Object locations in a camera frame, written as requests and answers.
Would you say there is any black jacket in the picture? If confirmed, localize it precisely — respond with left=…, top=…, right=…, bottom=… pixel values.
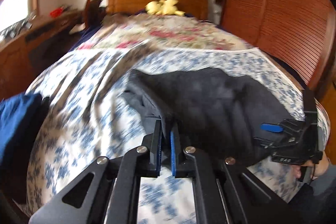
left=122, top=68, right=290, bottom=166

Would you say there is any grey sleeved right forearm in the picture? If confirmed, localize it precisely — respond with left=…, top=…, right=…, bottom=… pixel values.
left=289, top=165, right=335, bottom=223

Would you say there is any person's right hand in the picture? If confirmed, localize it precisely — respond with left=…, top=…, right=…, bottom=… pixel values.
left=291, top=151, right=330, bottom=179

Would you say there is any blue floral bedsheet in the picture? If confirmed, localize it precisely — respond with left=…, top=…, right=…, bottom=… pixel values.
left=20, top=47, right=330, bottom=224

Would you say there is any folded blue garment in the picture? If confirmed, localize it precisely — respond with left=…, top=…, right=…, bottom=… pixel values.
left=0, top=92, right=51, bottom=183

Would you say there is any wooden louvered wardrobe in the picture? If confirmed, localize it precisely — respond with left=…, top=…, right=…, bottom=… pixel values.
left=220, top=0, right=335, bottom=98

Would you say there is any pink floral quilt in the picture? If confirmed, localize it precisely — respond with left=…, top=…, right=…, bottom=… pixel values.
left=75, top=13, right=253, bottom=51

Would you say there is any yellow plush toy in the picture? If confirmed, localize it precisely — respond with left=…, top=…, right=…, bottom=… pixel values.
left=145, top=0, right=185, bottom=16

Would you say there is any wooden desk cabinet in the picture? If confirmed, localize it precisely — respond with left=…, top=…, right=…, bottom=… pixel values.
left=1, top=10, right=82, bottom=99

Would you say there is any wooden chair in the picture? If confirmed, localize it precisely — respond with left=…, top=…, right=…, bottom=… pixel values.
left=83, top=0, right=105, bottom=30

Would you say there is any red bowl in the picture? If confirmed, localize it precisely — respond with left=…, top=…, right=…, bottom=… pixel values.
left=50, top=7, right=64, bottom=18

